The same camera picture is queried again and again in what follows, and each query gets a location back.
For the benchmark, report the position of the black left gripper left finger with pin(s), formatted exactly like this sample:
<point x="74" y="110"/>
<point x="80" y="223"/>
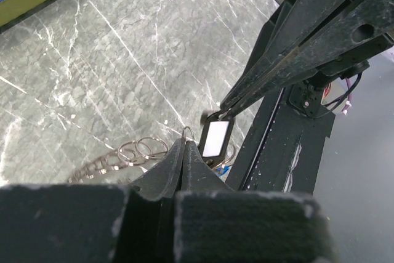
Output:
<point x="93" y="223"/>

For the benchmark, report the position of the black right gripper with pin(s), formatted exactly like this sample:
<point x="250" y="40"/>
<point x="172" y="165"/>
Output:
<point x="306" y="37"/>

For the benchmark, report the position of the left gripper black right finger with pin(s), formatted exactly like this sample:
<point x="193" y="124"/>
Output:
<point x="228" y="226"/>

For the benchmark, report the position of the large silver toothed keyring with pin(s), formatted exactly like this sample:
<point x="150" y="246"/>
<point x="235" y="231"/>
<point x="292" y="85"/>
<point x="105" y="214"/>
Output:
<point x="135" y="153"/>

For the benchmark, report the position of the black tag key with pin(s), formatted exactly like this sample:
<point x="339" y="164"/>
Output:
<point x="214" y="146"/>

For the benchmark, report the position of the blue tag key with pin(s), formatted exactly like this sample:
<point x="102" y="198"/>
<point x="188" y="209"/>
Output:
<point x="222" y="170"/>

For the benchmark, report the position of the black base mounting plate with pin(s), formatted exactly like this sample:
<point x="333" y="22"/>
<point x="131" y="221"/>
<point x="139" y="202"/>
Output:
<point x="283" y="148"/>

